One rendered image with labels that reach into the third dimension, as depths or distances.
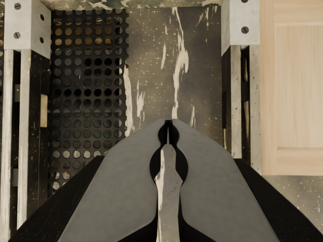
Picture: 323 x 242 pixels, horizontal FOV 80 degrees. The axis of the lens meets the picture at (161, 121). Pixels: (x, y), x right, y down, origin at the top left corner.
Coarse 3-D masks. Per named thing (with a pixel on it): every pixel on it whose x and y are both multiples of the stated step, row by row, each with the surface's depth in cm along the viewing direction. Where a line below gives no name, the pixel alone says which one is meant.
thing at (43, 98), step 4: (44, 96) 48; (44, 100) 48; (44, 104) 48; (44, 108) 48; (40, 112) 46; (44, 112) 48; (40, 116) 46; (44, 116) 48; (40, 120) 46; (44, 120) 48; (40, 124) 46; (44, 124) 47
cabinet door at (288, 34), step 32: (288, 0) 45; (320, 0) 45; (288, 32) 45; (320, 32) 45; (288, 64) 45; (320, 64) 45; (288, 96) 45; (320, 96) 44; (288, 128) 44; (320, 128) 44; (288, 160) 44; (320, 160) 44
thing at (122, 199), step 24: (120, 144) 9; (144, 144) 9; (120, 168) 8; (144, 168) 8; (96, 192) 7; (120, 192) 7; (144, 192) 7; (72, 216) 6; (96, 216) 6; (120, 216) 6; (144, 216) 6; (72, 240) 5; (96, 240) 5; (120, 240) 5; (144, 240) 6
